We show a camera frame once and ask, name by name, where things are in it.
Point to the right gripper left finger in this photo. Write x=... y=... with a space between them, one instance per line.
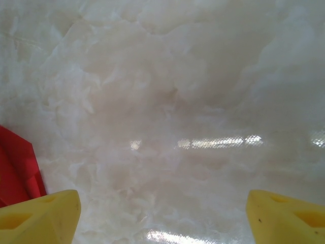
x=38 y=221

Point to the red square paper sheet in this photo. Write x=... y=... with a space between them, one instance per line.
x=15 y=165

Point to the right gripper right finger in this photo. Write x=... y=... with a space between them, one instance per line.
x=284 y=221

